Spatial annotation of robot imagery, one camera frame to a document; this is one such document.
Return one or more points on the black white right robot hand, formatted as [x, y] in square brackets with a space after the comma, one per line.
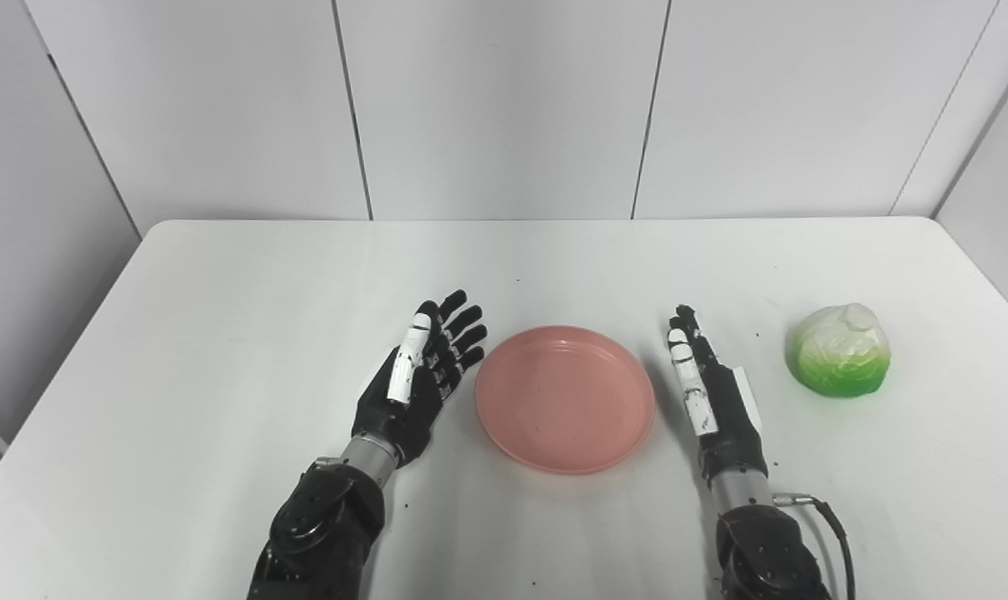
[733, 425]

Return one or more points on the pink plastic plate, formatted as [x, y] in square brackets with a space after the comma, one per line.
[564, 400]

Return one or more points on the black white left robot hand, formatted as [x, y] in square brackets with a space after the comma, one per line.
[403, 417]

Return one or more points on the green white cabbage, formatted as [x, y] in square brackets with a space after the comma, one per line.
[839, 350]

